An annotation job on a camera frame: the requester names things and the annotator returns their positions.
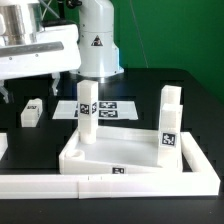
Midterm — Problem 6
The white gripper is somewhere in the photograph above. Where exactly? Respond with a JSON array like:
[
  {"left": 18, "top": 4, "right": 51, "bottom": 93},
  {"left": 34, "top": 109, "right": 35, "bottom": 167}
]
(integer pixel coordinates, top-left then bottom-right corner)
[{"left": 0, "top": 24, "right": 81, "bottom": 103}]

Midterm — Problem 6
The white desk tabletop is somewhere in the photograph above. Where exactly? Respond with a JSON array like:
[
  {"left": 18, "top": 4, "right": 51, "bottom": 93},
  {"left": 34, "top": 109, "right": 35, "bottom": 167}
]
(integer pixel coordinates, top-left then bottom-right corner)
[{"left": 59, "top": 126, "right": 181, "bottom": 175}]

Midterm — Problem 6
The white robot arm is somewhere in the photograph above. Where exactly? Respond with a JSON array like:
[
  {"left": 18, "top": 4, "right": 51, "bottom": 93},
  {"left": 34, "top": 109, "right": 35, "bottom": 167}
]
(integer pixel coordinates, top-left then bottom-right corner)
[{"left": 0, "top": 0, "right": 123, "bottom": 100}]

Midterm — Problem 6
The white part at left edge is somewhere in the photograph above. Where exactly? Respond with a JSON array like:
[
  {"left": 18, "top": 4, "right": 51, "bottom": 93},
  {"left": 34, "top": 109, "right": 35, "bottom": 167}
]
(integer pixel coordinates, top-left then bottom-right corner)
[{"left": 0, "top": 133, "right": 8, "bottom": 160}]

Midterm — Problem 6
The white L-shaped obstacle fixture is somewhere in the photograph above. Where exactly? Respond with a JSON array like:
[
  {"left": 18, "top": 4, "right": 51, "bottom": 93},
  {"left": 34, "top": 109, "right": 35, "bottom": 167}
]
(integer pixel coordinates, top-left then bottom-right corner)
[{"left": 0, "top": 132, "right": 220, "bottom": 199}]

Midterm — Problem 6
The base plate with fiducial tags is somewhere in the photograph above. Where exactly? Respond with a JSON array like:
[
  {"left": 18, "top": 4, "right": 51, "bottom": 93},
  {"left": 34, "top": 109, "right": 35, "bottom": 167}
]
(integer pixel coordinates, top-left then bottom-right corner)
[{"left": 53, "top": 101, "right": 138, "bottom": 120}]

